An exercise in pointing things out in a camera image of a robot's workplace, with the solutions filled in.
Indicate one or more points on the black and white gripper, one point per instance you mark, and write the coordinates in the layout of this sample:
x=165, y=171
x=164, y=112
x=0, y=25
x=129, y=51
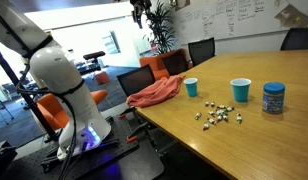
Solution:
x=139, y=7

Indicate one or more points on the blue jar lid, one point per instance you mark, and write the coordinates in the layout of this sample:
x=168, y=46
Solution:
x=274, y=88

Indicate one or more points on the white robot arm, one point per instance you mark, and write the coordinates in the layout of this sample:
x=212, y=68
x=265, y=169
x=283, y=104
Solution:
x=86, y=128

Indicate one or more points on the blue labelled jar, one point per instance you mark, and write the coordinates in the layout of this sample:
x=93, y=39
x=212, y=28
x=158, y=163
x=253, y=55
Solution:
x=273, y=103

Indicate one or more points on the potted green plant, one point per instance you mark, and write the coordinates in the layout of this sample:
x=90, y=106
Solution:
x=160, y=23

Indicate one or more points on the black office chair near cloth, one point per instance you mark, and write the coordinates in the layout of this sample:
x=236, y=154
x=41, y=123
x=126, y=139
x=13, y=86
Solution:
x=136, y=80

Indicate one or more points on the orange cloth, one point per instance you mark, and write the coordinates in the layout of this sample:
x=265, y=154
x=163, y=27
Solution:
x=161, y=90

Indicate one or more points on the small blue plastic cup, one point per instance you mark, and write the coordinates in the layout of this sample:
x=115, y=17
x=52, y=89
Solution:
x=191, y=86

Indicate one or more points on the orange clamp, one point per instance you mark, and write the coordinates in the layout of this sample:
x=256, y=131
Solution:
x=133, y=136

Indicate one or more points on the large blue plastic cup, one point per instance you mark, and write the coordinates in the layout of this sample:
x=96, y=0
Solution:
x=240, y=88

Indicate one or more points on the orange chair behind robot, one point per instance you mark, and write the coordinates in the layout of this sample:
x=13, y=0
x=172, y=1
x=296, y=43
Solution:
x=52, y=111

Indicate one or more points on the pile of wrapped candies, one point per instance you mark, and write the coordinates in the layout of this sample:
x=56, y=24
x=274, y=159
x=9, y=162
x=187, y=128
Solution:
x=216, y=114

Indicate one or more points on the black robot mounting board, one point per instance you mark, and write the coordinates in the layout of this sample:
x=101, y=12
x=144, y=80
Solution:
x=114, y=159

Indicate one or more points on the black chair far right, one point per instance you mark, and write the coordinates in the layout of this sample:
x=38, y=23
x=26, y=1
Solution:
x=295, y=39

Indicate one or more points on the black chair at wall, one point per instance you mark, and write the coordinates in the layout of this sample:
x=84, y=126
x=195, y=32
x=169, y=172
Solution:
x=201, y=51

